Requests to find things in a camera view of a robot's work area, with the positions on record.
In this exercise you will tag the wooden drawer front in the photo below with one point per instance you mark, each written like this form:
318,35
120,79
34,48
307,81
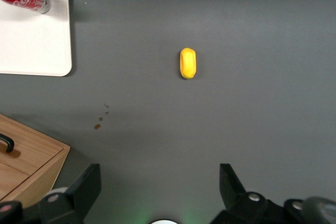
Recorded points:
36,148
11,179

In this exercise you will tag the white rectangular plastic tray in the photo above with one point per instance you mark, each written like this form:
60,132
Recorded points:
34,43

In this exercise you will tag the wooden drawer cabinet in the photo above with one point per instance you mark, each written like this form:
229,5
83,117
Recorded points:
50,161

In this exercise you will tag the yellow oval sponge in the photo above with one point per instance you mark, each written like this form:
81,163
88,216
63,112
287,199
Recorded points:
188,64

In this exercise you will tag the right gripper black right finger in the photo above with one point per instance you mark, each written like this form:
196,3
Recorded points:
236,203

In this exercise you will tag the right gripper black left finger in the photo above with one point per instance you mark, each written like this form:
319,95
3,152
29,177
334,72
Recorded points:
78,195

